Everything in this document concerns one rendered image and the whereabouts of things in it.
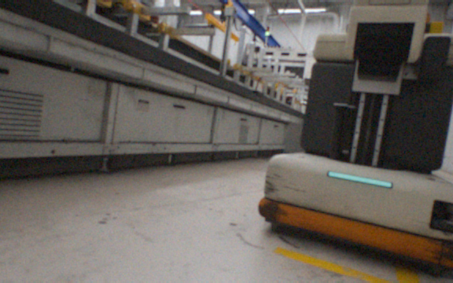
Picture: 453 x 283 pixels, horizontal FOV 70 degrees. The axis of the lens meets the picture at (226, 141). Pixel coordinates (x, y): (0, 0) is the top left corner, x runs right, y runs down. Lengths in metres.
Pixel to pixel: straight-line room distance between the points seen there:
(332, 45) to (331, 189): 0.65
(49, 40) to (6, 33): 0.15
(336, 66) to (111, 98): 1.15
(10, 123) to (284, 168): 1.10
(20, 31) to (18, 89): 0.33
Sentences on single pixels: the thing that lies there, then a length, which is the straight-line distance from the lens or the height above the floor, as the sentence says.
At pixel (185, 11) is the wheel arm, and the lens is 1.53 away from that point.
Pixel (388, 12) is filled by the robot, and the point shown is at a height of 0.78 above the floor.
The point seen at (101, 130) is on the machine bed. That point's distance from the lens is 1.87.
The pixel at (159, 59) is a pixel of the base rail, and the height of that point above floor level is 0.64.
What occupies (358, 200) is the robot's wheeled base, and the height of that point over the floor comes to 0.19.
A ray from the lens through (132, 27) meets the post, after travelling 1.64.
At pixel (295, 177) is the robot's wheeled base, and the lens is 1.11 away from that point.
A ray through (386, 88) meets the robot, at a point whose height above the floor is 0.57.
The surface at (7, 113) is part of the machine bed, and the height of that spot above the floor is 0.28.
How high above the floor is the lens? 0.36
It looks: 3 degrees down
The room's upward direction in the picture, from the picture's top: 8 degrees clockwise
